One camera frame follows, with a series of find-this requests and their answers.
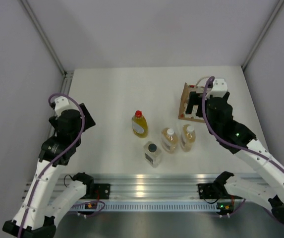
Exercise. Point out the aluminium frame post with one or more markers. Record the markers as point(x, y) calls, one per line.
point(263, 33)
point(42, 34)

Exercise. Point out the amber bottle white cap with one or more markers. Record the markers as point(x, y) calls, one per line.
point(169, 140)
point(187, 137)

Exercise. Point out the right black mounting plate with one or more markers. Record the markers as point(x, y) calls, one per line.
point(207, 191)

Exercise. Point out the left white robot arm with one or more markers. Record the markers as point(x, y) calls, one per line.
point(38, 217)

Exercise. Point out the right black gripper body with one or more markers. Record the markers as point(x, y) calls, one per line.
point(196, 99)

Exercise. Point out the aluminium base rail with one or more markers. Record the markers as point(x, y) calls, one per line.
point(154, 187)

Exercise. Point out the clear square bottle black cap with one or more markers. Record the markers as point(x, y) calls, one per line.
point(152, 154)

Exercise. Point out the yellow bottle red cap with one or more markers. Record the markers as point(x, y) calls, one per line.
point(139, 124)

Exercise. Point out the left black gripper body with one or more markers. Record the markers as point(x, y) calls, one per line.
point(88, 121)

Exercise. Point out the grey slotted cable duct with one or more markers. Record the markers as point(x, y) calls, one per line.
point(151, 206)

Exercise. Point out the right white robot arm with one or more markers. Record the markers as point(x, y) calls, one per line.
point(209, 104)

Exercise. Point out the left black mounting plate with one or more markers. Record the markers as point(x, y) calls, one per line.
point(101, 191)

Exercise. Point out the right aluminium frame post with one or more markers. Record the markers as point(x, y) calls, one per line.
point(263, 33)

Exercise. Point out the black mounting plate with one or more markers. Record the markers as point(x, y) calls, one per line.
point(101, 191)
point(207, 191)

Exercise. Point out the left aluminium frame post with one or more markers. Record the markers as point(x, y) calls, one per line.
point(42, 34)

